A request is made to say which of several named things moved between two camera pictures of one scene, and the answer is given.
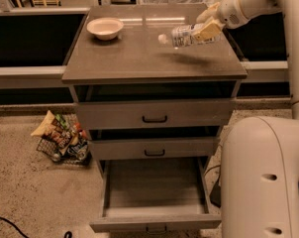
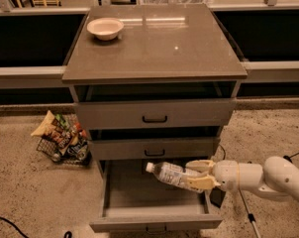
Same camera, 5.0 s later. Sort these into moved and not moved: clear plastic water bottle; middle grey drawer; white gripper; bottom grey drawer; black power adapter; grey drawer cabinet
Moved: clear plastic water bottle; white gripper
Not moved: middle grey drawer; grey drawer cabinet; bottom grey drawer; black power adapter
